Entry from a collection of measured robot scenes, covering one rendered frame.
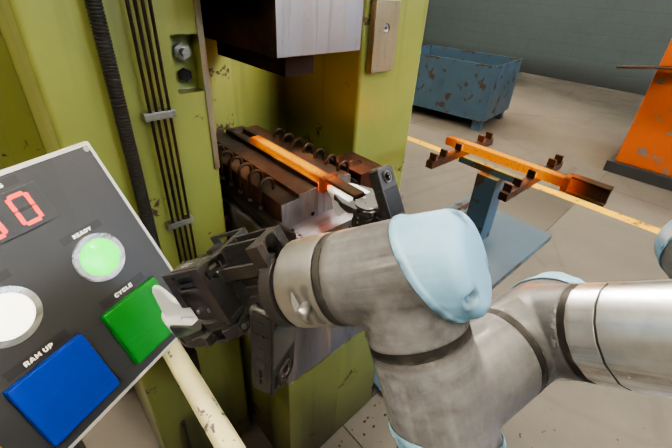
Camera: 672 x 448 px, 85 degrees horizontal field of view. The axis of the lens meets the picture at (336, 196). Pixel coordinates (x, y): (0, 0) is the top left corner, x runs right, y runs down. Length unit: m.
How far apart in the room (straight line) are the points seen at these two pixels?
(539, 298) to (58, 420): 0.47
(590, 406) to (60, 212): 1.85
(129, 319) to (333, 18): 0.57
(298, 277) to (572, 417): 1.65
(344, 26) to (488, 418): 0.65
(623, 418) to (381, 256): 1.78
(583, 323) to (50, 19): 0.71
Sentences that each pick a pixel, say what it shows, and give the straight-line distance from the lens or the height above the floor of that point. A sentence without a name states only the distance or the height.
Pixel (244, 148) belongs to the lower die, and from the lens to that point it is 1.03.
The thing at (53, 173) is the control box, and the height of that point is 1.18.
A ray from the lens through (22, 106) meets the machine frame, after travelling 1.17.
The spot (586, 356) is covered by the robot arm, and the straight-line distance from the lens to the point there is 0.33.
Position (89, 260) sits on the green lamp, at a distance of 0.52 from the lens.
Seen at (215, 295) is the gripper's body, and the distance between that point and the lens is 0.35.
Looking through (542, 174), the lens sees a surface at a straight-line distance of 1.05.
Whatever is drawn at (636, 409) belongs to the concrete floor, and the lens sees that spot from 2.04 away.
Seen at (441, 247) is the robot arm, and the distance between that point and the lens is 0.23.
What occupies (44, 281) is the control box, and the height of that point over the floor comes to 1.10.
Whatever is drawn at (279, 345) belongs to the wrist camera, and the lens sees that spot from 0.38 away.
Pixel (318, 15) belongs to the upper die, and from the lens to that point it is 0.72.
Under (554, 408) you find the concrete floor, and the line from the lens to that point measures 1.85.
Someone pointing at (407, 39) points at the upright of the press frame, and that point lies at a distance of 1.14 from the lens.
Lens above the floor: 1.39
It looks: 30 degrees down
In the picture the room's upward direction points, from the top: 3 degrees clockwise
